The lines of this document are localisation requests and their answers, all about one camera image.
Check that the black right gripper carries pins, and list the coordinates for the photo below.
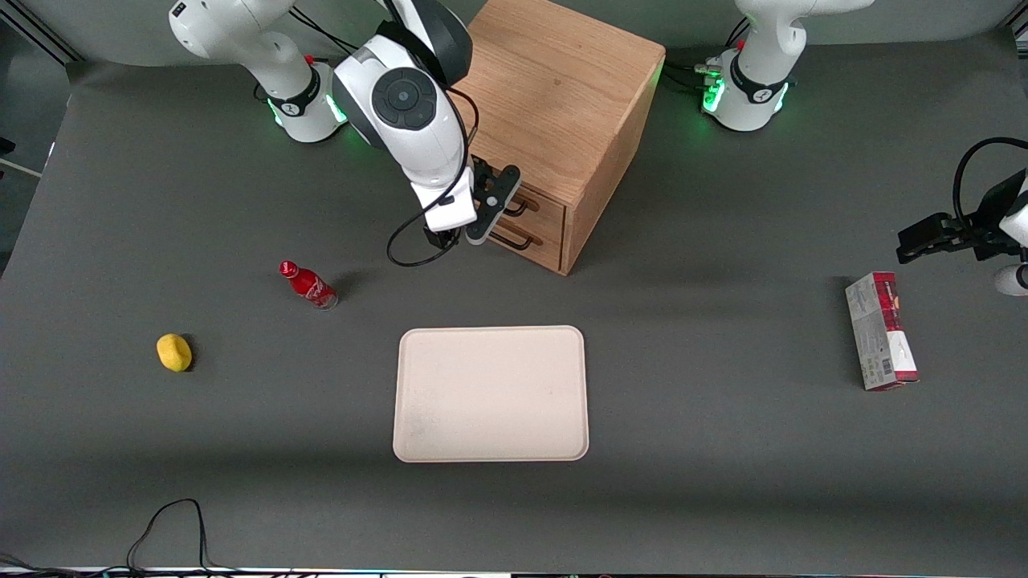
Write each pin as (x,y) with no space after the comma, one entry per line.
(442,238)

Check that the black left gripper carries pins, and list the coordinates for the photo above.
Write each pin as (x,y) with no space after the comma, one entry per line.
(986,225)

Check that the wooden drawer front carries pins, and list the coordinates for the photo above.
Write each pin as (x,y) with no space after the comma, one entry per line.
(548,254)
(551,217)

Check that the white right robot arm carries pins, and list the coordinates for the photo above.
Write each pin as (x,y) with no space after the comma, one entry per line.
(418,136)

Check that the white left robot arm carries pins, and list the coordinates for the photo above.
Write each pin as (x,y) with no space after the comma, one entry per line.
(755,90)

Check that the wooden drawer cabinet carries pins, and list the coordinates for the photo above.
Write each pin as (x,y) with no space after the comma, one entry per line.
(562,88)

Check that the red and grey carton box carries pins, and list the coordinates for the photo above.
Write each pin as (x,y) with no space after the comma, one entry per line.
(879,333)

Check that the beige plastic tray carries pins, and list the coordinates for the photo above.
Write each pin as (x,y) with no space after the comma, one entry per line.
(490,393)

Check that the red plastic soda bottle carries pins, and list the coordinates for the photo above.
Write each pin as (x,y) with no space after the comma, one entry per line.
(309,285)

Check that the yellow lemon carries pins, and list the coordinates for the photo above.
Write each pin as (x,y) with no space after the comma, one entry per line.
(174,353)

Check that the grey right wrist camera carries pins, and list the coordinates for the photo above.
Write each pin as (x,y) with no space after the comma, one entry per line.
(476,237)

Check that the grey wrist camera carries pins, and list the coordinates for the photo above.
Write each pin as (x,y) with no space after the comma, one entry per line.
(1013,281)
(476,237)

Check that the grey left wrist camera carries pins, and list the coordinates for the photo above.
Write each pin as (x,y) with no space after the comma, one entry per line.
(1013,281)

